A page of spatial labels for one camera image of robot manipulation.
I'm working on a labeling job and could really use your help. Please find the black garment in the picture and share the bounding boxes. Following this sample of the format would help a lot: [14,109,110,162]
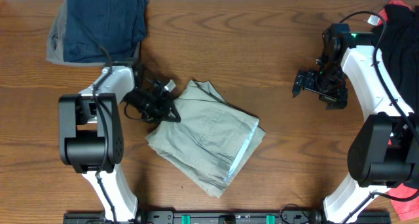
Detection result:
[380,1,418,114]

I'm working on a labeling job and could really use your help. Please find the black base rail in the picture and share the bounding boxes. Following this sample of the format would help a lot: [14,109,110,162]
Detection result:
[63,210,392,224]

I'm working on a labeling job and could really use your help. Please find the khaki shorts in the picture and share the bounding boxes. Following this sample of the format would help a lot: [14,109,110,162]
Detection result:
[147,81,265,198]

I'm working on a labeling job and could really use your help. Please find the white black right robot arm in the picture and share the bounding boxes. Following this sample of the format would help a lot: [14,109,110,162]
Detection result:
[292,23,418,223]

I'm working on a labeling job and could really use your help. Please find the folded grey garment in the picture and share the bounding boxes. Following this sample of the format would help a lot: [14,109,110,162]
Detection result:
[46,0,140,67]

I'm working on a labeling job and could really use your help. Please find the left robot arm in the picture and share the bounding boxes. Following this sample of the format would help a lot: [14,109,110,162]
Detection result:
[58,62,181,223]

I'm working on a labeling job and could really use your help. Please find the folded dark blue garment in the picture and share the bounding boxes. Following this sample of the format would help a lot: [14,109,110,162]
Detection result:
[63,0,149,63]

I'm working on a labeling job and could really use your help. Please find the red garment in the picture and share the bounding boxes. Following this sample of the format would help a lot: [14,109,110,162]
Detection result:
[366,0,419,221]

